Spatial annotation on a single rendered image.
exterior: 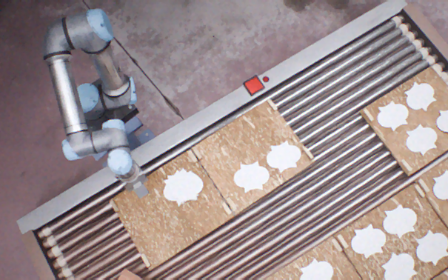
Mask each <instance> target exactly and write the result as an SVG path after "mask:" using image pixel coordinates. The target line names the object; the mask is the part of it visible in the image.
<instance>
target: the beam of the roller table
mask: <svg viewBox="0 0 448 280"><path fill-rule="evenodd" d="M406 5H408V4H407V3H406V2H405V1H404V0H388V1H386V2H384V3H383V4H380V5H378V6H377V7H375V8H374V9H372V10H371V11H369V12H367V13H365V14H363V15H362V16H359V17H358V18H356V19H354V20H353V21H351V22H350V23H348V24H345V25H344V26H342V27H340V29H338V30H336V31H335V32H333V33H331V34H329V35H328V36H325V37H324V38H322V39H320V40H319V41H316V42H315V43H313V44H311V45H310V46H309V47H308V48H306V49H303V50H302V51H300V52H298V53H296V54H295V55H294V56H290V57H289V58H288V59H287V60H286V61H283V62H282V63H280V64H277V65H276V66H274V67H273V68H270V69H269V70H267V71H266V72H265V73H263V74H261V75H259V76H258V77H259V79H260V80H261V81H262V83H263V84H264V86H265V87H266V88H265V89H264V90H262V91H260V93H257V94H256V95H254V96H253V97H252V96H250V94H249V93H248V92H247V90H246V88H245V87H244V85H243V86H240V87H238V88H237V89H235V90H234V91H231V92H230V93H229V94H227V95H226V96H224V97H221V98H220V99H218V100H216V101H214V103H212V104H210V105H208V106H207V107H205V108H203V109H201V110H199V111H198V112H197V113H195V114H193V115H191V116H190V117H188V118H186V119H184V120H182V122H180V123H178V124H177V125H174V126H172V127H171V128H169V129H168V130H167V131H165V132H163V133H161V134H160V135H158V136H156V137H154V138H152V139H150V141H148V142H147V143H145V144H143V145H141V146H139V147H137V148H136V149H134V151H131V152H130V154H131V157H132V159H133V161H134V159H135V161H136V163H137V164H138V165H139V167H140V168H143V167H146V166H147V165H148V164H151V163H152V162H154V161H156V160H158V159H159V158H160V157H162V156H163V155H166V154H168V153H169V152H171V151H172V150H173V149H176V148H177V147H179V146H180V145H182V144H183V143H186V142H188V141H189V140H190V139H191V138H193V137H196V136H197V135H199V134H200V133H203V132H204V131H206V130H207V129H208V128H210V127H212V126H214V125H216V124H217V123H219V122H221V120H224V119H225V118H227V117H229V116H231V115H233V114H234V113H237V111H238V110H240V109H242V108H244V107H246V106H247V105H249V104H252V103H253V102H254V101H255V100H257V99H259V98H261V97H262V96H265V95H266V94H268V93H269V92H270V91H272V90H274V89H275V88H277V87H279V86H281V85H283V84H285V83H286V82H288V81H289V80H290V79H293V78H294V77H296V76H297V75H299V74H301V73H303V72H305V71H306V70H308V69H309V68H310V67H312V66H313V65H316V64H317V63H319V62H321V61H323V60H325V59H326V58H329V57H330V56H332V55H333V54H334V53H336V52H338V51H339V50H342V49H343V48H345V47H346V46H348V45H350V44H352V43H353V42H354V41H357V40H359V39H361V38H362V36H363V37H364V36H365V35H366V34H368V33H369V32H371V31H373V30H374V29H377V28H378V27H380V26H381V25H383V24H385V23H387V22H388V21H390V19H392V18H394V17H396V16H398V14H399V13H400V12H401V8H402V7H404V6H406ZM265 76H267V77H269V81H268V82H267V83H264V81H263V77H265ZM119 182H121V180H119V181H118V180H117V178H116V177H115V173H114V172H113V171H112V170H111V169H110V166H108V165H107V166H106V167H104V168H102V169H100V170H99V171H98V172H97V173H94V174H92V175H91V176H89V177H87V178H86V179H84V180H83V181H80V182H78V183H77V184H76V185H74V186H73V187H71V188H70V189H68V190H66V191H64V192H63V193H60V194H58V195H57V196H55V197H53V199H51V200H49V201H48V202H46V203H45V204H43V205H42V206H40V207H37V208H36V209H34V210H32V211H30V212H29V213H27V214H25V215H24V216H22V217H21V218H20V219H18V220H16V223H17V225H18V226H19V229H20V231H21V234H22V235H23V234H25V233H27V232H29V231H30V230H35V231H40V230H41V229H42V228H43V227H45V226H47V224H48V225H49V224H50V223H52V222H53V221H56V220H57V219H60V218H61V217H62V216H64V215H66V214H68V213H69V212H71V211H72V210H74V209H76V208H78V207H79V206H80V205H82V204H83V203H85V202H87V201H89V200H91V199H93V198H95V197H96V196H98V195H100V194H101V193H102V192H104V191H105V190H108V189H109V188H111V187H112V186H114V185H116V184H118V183H119Z"/></svg>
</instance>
